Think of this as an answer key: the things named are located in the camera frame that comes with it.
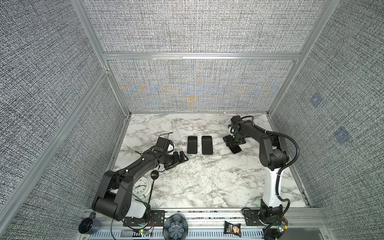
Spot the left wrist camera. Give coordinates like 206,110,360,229
154,137,175,153

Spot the aluminium front rail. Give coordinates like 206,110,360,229
75,208,337,240

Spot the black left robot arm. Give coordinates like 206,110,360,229
92,148,189,221

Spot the dark blue mug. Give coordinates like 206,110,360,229
78,212,102,235

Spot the white analog alarm clock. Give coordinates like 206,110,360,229
132,177,152,200

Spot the black snack packet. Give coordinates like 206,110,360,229
224,221,242,238

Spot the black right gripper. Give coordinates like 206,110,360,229
224,132,245,147

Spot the black corrugated right cable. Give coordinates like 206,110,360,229
239,114,300,240

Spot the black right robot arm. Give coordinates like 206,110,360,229
223,116,289,225

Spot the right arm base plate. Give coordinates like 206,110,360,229
242,208,264,227

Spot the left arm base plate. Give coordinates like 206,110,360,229
123,210,165,229

